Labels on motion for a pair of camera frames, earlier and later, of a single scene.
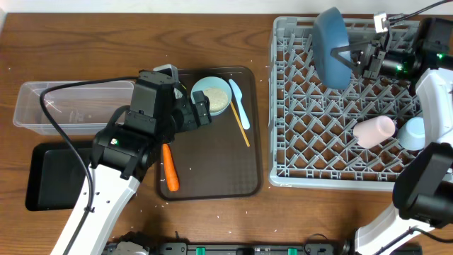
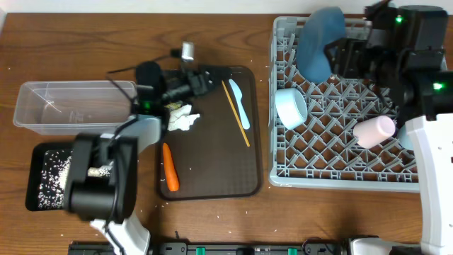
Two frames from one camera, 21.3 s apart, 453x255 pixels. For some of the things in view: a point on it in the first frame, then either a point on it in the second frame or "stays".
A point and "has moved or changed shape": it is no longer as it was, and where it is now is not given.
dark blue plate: [330, 32] has moved or changed shape
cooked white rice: [218, 98] -> [55, 168]
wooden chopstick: [242, 130] stays
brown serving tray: [221, 160] stays
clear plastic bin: [83, 109] stays
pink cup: [370, 132] stays
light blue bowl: [218, 91] -> [291, 107]
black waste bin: [56, 172] stays
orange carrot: [170, 168] stays
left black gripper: [191, 115] -> [198, 82]
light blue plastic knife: [238, 97] stays
